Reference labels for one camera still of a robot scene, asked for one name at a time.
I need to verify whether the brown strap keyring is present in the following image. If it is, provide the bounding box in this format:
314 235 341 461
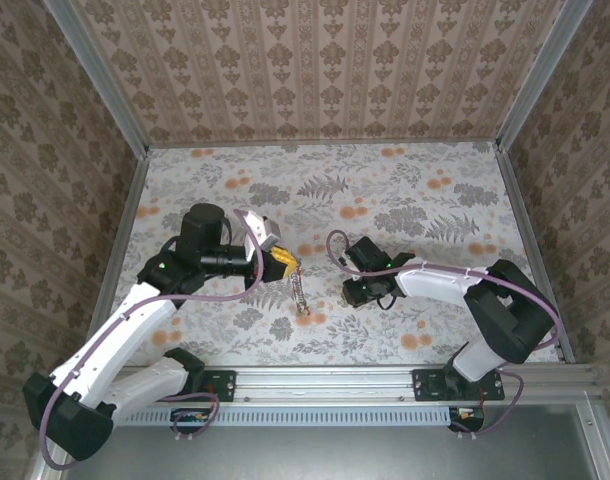
287 263 312 317

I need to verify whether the floral patterned table cover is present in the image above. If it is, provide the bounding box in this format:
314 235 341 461
87 141 566 366

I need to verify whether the grey metal panel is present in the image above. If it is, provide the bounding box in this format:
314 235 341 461
64 404 601 480

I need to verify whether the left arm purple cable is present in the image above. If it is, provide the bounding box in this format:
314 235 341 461
38 208 264 471

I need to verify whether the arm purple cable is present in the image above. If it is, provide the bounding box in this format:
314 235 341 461
38 208 264 471
325 229 561 439

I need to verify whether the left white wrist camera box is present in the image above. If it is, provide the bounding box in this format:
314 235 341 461
241 209 282 252

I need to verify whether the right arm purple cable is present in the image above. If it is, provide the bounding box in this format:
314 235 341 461
325 229 561 439

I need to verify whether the aluminium table side rail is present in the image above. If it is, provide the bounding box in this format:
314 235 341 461
494 147 576 364
92 149 151 321

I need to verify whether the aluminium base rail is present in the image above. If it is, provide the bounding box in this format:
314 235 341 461
112 364 604 407

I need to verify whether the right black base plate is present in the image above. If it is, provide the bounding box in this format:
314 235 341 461
412 368 506 403

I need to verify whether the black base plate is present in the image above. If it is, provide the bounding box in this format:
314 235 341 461
412 368 506 403
146 368 237 403

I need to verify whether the aluminium table end rail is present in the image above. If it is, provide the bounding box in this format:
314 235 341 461
145 135 501 149

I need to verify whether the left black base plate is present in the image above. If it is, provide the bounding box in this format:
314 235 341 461
146 368 237 403

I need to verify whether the grey slotted cable duct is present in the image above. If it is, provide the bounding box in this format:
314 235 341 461
112 405 454 427

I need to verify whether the aluminium frame post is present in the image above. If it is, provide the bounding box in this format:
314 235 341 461
494 0 594 151
42 0 151 159

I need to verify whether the aluminium panel frame bar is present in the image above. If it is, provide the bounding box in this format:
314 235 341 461
577 402 610 480

